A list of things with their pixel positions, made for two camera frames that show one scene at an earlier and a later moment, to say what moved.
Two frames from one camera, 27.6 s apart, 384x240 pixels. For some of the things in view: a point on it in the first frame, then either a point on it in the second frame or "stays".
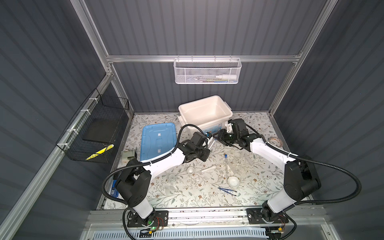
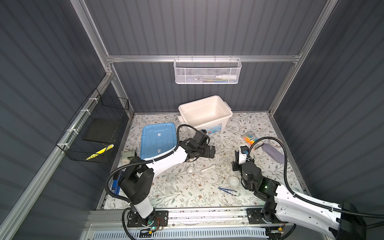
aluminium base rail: x=114 y=219 stays
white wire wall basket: x=207 y=70 stays
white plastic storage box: x=210 y=114 stays
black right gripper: x=221 y=136 -> x=236 y=163
